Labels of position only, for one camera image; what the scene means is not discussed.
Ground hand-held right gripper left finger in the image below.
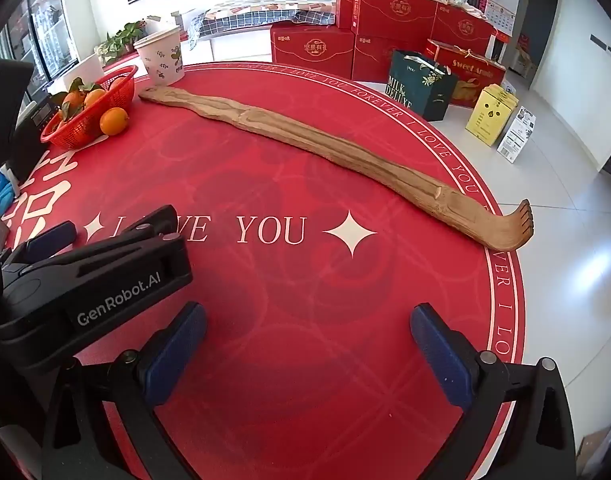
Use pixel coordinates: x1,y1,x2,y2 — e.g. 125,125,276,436
40,301,209,480

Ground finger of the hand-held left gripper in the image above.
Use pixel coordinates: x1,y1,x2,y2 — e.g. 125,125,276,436
80,204,182,257
3,219,79,273

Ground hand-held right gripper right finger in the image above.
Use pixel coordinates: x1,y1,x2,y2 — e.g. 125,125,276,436
410,302,579,480

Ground red plastic basket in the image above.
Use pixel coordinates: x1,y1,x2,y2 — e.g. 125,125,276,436
40,65,139,150

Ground blue gloves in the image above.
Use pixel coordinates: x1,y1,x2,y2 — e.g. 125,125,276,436
0,170,22,207

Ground black countertop device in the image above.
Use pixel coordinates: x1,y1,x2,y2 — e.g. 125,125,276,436
28,95,64,133

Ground round red printed mat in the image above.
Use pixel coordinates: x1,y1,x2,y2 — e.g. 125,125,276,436
0,60,526,480

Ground white leaf-print paper bucket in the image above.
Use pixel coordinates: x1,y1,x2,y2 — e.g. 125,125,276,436
134,25,186,87

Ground wooden foot-shaped back scratcher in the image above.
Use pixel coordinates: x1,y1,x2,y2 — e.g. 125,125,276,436
138,85,536,252

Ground plain white box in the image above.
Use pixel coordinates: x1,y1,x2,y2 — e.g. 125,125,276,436
80,54,105,82

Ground green potted plant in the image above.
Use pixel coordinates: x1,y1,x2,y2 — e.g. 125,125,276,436
96,20,149,58

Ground blue checkered cloth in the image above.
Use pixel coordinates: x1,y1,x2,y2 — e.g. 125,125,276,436
188,7,336,51

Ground glass door cabinet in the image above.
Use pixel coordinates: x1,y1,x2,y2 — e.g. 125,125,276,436
0,0,79,81

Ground white printed box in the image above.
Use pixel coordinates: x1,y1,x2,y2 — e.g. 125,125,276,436
496,106,537,163

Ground yellow printed carton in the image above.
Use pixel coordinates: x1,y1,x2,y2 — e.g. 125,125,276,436
465,84,517,147

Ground patterned bench cushion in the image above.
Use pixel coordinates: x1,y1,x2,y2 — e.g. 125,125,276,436
206,0,333,18

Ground dark green gift bag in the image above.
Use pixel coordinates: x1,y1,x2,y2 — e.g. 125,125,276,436
388,50,459,122

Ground red and gold fruit box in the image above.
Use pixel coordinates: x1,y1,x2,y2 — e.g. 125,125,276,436
425,40,506,111

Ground wall calendar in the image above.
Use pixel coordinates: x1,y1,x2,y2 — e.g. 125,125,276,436
485,0,520,38

